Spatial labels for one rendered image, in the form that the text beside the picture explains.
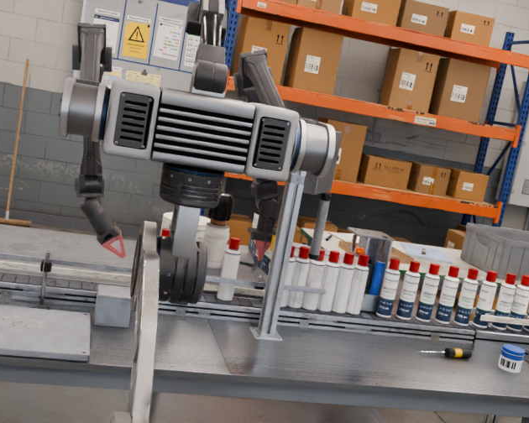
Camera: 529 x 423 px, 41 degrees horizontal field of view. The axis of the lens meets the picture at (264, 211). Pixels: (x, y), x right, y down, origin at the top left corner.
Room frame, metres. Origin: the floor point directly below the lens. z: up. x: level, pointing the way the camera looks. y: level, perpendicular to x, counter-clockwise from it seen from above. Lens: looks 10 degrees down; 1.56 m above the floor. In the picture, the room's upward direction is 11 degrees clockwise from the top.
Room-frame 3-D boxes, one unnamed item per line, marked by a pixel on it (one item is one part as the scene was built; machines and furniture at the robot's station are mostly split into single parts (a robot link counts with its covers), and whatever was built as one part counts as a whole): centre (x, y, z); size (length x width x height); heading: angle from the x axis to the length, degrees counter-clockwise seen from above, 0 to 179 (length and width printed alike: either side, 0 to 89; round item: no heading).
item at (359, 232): (2.41, -0.38, 1.14); 0.14 x 0.11 x 0.01; 105
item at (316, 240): (2.15, -0.18, 1.18); 0.04 x 0.04 x 0.21
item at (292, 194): (2.07, -0.07, 1.16); 0.04 x 0.04 x 0.67; 15
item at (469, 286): (2.41, -0.75, 0.98); 0.05 x 0.05 x 0.20
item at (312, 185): (2.15, -0.12, 1.38); 0.17 x 0.10 x 0.19; 160
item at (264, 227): (2.27, -0.01, 1.13); 0.10 x 0.07 x 0.07; 104
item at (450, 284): (2.39, -0.68, 0.98); 0.05 x 0.05 x 0.20
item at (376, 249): (2.40, -0.38, 1.01); 0.14 x 0.13 x 0.26; 105
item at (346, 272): (2.28, -0.30, 0.98); 0.05 x 0.05 x 0.20
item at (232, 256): (2.19, 0.08, 0.98); 0.05 x 0.05 x 0.20
